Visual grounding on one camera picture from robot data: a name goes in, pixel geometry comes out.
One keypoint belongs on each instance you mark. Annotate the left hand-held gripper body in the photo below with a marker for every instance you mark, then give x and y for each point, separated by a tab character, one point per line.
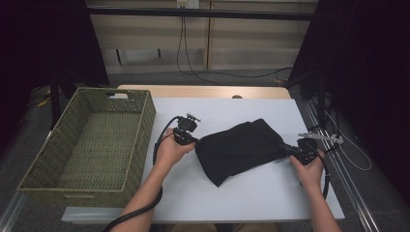
185	129

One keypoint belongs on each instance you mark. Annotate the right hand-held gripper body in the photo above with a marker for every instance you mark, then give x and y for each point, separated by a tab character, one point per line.
306	151

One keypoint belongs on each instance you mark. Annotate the black t-shirt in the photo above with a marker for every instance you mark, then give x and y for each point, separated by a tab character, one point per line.
238	148

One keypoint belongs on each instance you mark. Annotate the green woven basket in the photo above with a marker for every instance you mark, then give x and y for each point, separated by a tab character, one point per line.
96	145

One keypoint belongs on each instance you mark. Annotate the person's right hand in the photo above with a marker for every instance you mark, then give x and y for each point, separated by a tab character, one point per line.
309	174

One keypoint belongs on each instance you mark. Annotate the person's left hand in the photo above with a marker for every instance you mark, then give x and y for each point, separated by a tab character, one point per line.
170	154

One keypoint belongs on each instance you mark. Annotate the white power plug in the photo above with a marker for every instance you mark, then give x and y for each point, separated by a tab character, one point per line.
339	139

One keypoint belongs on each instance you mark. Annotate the black metal stand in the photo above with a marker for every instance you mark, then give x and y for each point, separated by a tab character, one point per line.
321	103

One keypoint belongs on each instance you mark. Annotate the dark table grommet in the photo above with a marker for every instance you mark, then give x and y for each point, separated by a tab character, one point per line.
237	96

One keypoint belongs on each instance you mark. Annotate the white table mat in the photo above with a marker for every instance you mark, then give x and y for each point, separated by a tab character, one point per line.
241	199

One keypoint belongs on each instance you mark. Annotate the black curtain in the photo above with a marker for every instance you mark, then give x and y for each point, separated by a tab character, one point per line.
370	64
32	48

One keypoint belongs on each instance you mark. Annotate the small yellow object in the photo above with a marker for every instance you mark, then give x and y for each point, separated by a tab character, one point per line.
43	102

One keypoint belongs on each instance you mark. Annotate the aluminium floor rail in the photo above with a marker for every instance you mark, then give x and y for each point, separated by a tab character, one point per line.
351	199
11	212

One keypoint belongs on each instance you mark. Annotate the white wall socket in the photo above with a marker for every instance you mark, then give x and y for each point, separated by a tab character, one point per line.
188	4

